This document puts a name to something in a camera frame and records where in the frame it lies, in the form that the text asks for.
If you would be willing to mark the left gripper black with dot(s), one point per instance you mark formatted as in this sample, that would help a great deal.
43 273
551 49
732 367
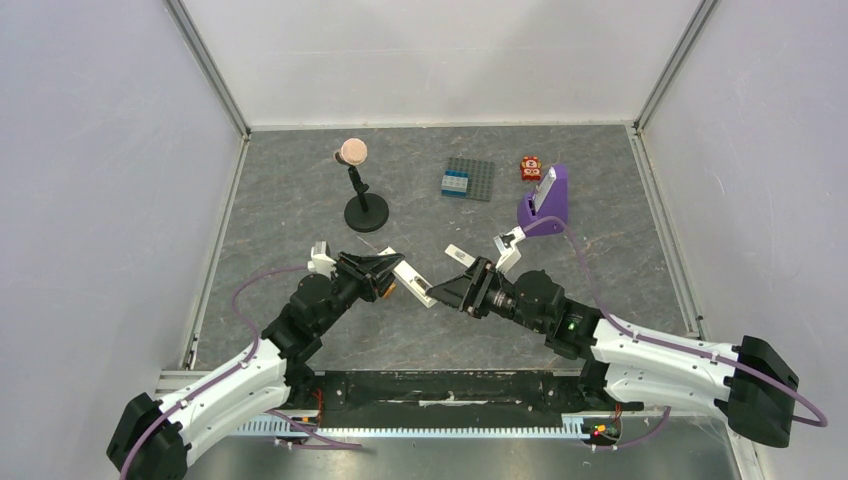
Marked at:
371 272

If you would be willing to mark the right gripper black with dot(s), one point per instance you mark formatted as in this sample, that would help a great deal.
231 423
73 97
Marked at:
477 288

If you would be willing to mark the white remote battery cover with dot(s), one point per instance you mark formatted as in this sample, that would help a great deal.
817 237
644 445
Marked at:
459 255

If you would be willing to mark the white remote control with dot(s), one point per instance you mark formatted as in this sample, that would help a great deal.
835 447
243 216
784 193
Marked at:
414 282

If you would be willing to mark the orange battery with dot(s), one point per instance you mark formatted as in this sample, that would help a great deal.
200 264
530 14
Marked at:
388 290

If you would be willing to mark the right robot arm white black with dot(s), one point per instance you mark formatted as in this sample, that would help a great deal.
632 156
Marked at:
749 385

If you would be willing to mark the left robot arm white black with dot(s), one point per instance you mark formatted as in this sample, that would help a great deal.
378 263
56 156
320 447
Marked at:
162 438

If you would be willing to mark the black stand with pink ball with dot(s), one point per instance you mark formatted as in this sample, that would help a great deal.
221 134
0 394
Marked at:
366 212

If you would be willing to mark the blue white lego bricks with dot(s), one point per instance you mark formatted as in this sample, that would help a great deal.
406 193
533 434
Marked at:
454 183

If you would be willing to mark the grey lego baseplate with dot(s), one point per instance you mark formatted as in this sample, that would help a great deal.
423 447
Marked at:
481 176

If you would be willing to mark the purple holder stand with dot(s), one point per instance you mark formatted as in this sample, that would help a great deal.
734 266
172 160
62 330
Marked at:
554 212

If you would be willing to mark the red toy figure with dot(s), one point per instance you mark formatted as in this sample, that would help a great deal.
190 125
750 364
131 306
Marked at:
530 169

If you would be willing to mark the white device in holder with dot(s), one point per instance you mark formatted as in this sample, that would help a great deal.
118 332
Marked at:
544 187

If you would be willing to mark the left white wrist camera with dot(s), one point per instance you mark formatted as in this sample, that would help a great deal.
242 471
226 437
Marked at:
320 261

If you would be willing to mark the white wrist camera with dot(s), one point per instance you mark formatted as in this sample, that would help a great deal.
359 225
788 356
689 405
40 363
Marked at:
320 261
507 246

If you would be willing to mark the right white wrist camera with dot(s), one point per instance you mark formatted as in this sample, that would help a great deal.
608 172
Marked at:
507 246

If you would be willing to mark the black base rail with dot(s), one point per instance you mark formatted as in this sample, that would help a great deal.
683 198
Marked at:
447 398

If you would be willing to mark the white cable duct strip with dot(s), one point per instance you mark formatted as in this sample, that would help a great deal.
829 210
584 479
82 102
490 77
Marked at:
570 427

